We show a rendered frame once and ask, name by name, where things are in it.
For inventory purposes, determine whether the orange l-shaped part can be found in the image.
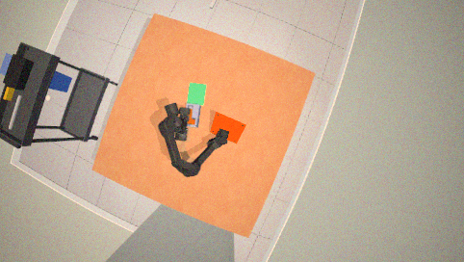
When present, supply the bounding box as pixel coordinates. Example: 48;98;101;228
188;109;195;124

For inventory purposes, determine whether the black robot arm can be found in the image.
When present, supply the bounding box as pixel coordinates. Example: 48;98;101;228
159;103;229;177

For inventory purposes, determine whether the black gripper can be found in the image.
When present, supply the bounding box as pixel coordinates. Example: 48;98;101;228
175;107;191;142

